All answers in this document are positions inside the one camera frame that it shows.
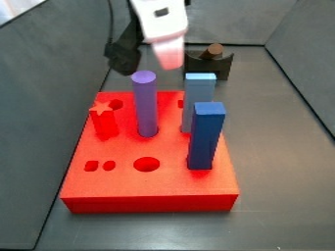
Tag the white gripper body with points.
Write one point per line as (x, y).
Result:
(165, 24)

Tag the brown oval peg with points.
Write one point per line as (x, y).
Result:
(214, 52)

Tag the black curved fixture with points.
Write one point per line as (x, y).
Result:
(220, 65)

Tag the red peg board base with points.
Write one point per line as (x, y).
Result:
(131, 174)

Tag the purple cylinder peg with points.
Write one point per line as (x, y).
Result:
(146, 102)

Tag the light blue rectangular peg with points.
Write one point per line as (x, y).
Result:
(200, 90)

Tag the dark blue rectangular peg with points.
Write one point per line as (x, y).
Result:
(206, 129)

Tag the red star peg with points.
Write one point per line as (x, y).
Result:
(103, 119)

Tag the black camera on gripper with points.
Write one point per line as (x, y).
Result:
(123, 51)

